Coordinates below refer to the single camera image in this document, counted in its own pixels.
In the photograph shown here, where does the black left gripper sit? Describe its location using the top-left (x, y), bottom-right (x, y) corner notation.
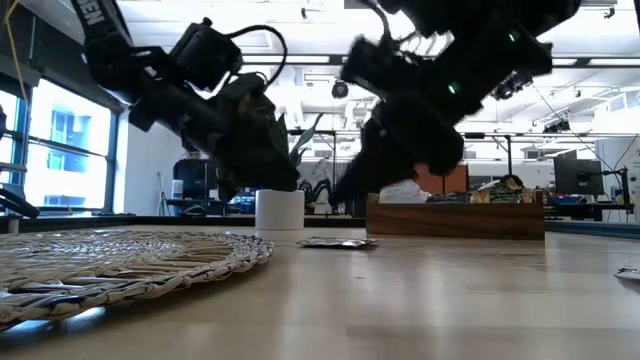
top-left (130, 74), bottom-right (301, 202)

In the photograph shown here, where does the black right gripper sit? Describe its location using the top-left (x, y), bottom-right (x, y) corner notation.
top-left (329, 97), bottom-right (466, 205)

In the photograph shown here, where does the wooden tea box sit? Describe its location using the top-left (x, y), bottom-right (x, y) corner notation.
top-left (366, 192), bottom-right (546, 241)

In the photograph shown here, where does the snake plant in white pot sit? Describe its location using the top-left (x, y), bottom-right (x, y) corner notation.
top-left (254, 112), bottom-right (325, 232)

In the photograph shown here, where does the black background monitor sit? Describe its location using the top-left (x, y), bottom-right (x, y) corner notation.
top-left (173, 158), bottom-right (221, 201)
top-left (553, 158), bottom-right (606, 197)

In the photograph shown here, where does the orange room divider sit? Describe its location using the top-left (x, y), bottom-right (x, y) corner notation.
top-left (413, 163), bottom-right (470, 195)

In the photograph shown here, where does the round woven placemat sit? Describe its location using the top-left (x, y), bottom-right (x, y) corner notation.
top-left (0, 228), bottom-right (276, 332)

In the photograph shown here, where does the large window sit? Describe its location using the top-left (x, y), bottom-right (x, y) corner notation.
top-left (0, 74), bottom-right (120, 217)

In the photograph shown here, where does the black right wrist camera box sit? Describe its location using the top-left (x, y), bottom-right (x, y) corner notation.
top-left (341, 35), bottom-right (416, 99)

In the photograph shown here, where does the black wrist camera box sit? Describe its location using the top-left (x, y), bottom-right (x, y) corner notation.
top-left (169, 17), bottom-right (245, 92)
top-left (341, 35), bottom-right (416, 99)

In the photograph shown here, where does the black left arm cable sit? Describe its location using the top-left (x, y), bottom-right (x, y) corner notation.
top-left (223, 23), bottom-right (290, 90)

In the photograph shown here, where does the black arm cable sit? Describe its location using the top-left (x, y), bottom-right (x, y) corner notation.
top-left (368, 0), bottom-right (396, 44)
top-left (223, 23), bottom-right (290, 90)

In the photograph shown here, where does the black metal table frame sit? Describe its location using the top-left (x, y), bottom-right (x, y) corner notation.
top-left (0, 182), bottom-right (640, 240)

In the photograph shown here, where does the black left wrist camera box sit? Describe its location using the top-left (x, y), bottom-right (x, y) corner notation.
top-left (169, 17), bottom-right (245, 92)

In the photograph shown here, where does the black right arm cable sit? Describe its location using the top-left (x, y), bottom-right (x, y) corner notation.
top-left (368, 0), bottom-right (396, 44)

